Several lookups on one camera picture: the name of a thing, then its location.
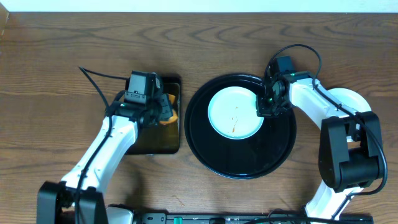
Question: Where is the orange green scrub sponge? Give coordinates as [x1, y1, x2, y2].
[159, 93, 178, 125]

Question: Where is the green plate stained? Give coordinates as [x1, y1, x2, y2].
[208, 86, 264, 140]

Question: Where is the green plate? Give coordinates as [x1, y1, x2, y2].
[326, 88, 371, 118]

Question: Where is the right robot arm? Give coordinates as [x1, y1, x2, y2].
[257, 70, 388, 223]

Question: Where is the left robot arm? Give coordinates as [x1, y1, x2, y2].
[36, 91, 178, 223]

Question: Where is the rectangular black water tray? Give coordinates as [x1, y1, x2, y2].
[126, 73, 182, 155]

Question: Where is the round black tray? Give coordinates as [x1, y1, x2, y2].
[184, 73, 297, 179]

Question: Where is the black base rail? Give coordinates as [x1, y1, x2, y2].
[132, 211, 374, 224]

